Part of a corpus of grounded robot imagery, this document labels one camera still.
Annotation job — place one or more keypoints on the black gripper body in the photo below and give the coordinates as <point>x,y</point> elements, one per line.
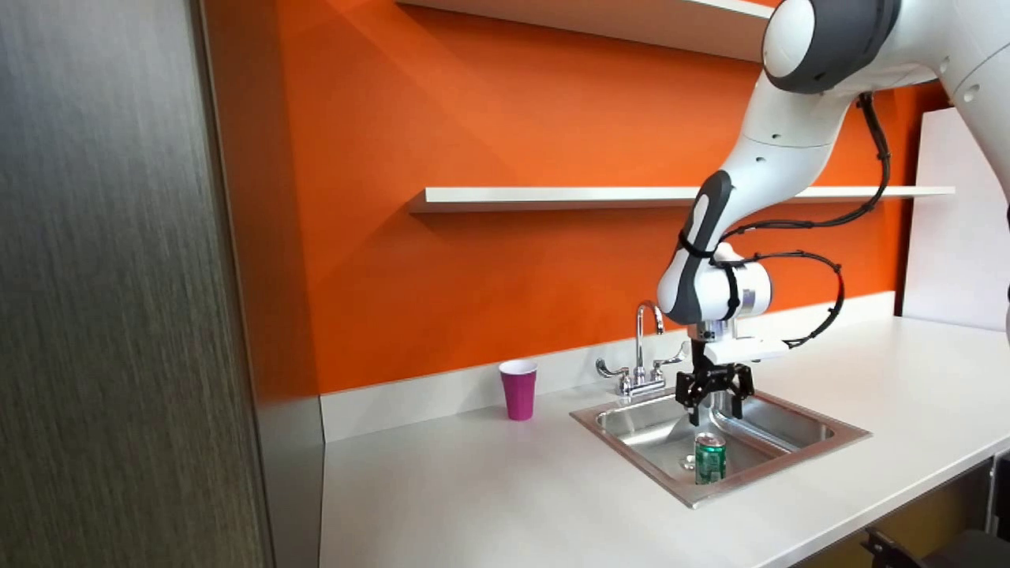
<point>714,380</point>

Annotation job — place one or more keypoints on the green soda can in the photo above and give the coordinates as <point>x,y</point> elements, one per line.
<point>711,458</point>

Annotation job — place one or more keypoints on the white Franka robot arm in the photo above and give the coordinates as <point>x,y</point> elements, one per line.
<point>777,147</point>

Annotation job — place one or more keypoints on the stainless steel sink basin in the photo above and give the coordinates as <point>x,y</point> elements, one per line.
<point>784,427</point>

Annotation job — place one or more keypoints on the purple plastic cup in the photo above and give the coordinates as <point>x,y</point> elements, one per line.
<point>518,395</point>

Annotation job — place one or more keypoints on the black chair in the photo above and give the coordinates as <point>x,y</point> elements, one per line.
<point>947,554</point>

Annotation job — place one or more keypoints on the white board panel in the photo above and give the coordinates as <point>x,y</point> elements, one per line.
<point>963,231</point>

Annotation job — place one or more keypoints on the dark wood cabinet panel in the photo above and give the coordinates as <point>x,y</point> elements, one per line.
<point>115,284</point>

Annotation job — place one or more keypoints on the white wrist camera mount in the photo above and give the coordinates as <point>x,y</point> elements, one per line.
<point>742,345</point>

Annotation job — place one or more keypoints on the thin white wall shelf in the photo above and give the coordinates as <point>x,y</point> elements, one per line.
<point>589,196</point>

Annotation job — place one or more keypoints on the thick white wall shelf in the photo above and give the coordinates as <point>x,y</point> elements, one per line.
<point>632,20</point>

